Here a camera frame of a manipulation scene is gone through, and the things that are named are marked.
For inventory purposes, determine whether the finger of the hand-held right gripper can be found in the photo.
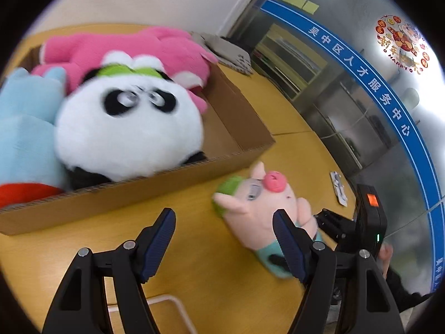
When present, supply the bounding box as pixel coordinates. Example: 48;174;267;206
314;208;358;253

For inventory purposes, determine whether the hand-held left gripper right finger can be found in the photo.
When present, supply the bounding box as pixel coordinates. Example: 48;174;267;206
272;209;406;334

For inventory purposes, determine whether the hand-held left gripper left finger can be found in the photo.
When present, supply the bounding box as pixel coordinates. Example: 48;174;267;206
42;207;177;334

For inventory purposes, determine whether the pink pig plush toy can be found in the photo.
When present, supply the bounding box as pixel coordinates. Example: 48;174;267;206
212;161;324;279

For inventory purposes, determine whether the cardboard box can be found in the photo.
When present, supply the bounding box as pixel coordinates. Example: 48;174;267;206
0;43;276;236

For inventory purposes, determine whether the person's right forearm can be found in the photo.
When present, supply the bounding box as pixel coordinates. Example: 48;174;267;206
383;267;432;318

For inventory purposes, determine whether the person's right hand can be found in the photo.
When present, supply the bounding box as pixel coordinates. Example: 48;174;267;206
378;244;394;281

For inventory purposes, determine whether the small white card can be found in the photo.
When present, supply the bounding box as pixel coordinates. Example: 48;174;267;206
330;171;349;207

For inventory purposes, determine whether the wooden desk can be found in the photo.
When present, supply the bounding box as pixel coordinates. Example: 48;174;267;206
0;24;359;334

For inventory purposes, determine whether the panda plush toy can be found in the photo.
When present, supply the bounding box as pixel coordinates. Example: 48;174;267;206
55;51;209;190

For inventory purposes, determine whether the blue banner strip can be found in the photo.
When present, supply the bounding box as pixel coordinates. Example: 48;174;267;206
259;0;445;293

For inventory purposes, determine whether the wooden shelf unit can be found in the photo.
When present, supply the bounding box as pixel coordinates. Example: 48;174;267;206
254;24;329;103

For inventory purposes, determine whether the light blue plush toy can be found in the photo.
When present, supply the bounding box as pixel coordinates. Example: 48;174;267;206
0;67;70;209

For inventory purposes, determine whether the round festive window sticker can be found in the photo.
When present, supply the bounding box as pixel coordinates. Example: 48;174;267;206
375;14;430;75

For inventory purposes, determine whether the white tube frame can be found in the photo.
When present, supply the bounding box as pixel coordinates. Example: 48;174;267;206
106;294;200;334

